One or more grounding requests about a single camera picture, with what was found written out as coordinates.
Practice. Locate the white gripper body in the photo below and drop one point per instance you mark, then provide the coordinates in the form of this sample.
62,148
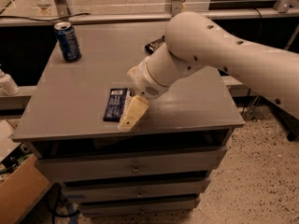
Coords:
145,79

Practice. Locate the blue rxbar blueberry bar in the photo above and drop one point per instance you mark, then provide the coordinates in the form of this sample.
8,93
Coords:
115,104

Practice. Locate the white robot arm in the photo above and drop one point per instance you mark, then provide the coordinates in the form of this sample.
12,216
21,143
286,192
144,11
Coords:
192,42

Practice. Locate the blue pepsi can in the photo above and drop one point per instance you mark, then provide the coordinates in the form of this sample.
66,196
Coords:
66,36

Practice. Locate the black snack bar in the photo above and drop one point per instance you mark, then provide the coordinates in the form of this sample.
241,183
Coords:
152,46

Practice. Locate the grey drawer cabinet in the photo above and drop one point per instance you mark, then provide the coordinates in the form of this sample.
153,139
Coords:
64,118

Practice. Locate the top grey drawer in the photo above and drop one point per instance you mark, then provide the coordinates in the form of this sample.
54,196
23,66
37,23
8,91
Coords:
132,164

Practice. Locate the grey drawer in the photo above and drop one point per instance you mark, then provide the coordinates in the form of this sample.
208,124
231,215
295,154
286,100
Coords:
132,164
140,207
137,190

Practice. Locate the middle grey drawer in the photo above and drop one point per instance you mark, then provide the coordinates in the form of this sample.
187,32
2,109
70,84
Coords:
137,190

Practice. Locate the bottom grey drawer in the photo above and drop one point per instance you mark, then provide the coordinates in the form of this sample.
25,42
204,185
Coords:
140,207

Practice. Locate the white pipe fitting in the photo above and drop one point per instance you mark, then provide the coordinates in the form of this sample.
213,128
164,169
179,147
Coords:
8,84

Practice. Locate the cardboard box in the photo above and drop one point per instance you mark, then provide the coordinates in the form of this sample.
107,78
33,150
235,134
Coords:
21,191

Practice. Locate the metal frame rail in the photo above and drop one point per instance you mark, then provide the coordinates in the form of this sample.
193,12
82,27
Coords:
25,12

